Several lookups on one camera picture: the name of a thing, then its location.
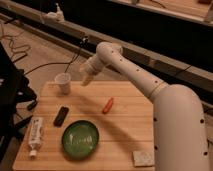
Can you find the black remote control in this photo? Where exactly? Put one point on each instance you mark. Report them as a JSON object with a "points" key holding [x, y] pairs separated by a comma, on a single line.
{"points": [[62, 113]]}

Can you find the green ceramic bowl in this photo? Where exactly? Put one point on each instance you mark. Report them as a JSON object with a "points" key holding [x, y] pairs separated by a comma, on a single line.
{"points": [[80, 139]]}

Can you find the wooden board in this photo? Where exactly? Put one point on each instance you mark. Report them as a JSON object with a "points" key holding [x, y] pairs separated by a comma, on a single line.
{"points": [[126, 128]]}

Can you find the black equipment at left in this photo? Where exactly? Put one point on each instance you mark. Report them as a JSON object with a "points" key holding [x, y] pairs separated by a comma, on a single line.
{"points": [[14, 89]]}

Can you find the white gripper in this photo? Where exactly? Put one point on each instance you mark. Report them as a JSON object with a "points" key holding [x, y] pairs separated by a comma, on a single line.
{"points": [[92, 66]]}

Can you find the white tube with cap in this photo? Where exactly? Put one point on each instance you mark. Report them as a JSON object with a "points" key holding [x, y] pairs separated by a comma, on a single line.
{"points": [[35, 136]]}

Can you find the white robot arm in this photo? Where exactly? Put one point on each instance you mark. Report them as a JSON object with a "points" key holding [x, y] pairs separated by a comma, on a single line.
{"points": [[180, 141]]}

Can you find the beige square sponge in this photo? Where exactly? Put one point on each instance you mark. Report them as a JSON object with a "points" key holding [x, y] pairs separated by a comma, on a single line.
{"points": [[143, 159]]}

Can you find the orange carrot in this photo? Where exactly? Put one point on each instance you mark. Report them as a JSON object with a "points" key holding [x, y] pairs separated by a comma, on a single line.
{"points": [[108, 106]]}

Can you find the white object on rail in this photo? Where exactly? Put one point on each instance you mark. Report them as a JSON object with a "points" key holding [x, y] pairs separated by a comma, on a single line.
{"points": [[58, 15]]}

